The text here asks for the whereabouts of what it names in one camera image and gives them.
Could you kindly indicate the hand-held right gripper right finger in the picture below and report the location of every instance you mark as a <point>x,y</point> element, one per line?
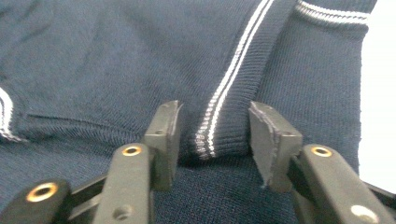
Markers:
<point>274,146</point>

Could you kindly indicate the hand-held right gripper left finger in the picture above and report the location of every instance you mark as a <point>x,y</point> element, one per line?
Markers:
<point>163,146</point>

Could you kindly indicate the dark knit vest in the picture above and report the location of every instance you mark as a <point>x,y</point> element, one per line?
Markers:
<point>124,68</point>

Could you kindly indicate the white board sheet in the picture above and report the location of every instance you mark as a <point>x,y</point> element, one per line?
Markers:
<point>379,93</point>

